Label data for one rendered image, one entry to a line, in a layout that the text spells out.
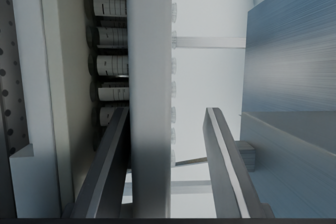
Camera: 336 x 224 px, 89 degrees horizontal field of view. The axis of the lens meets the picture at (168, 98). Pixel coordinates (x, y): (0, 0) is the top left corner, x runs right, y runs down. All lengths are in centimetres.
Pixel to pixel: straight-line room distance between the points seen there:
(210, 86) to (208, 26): 126
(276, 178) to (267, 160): 2
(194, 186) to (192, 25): 317
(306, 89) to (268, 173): 28
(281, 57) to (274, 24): 10
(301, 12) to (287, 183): 40
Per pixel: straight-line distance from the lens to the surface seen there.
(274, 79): 56
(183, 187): 131
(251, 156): 24
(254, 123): 24
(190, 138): 336
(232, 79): 368
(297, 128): 21
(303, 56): 49
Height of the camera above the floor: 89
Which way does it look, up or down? 3 degrees up
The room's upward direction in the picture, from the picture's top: 90 degrees clockwise
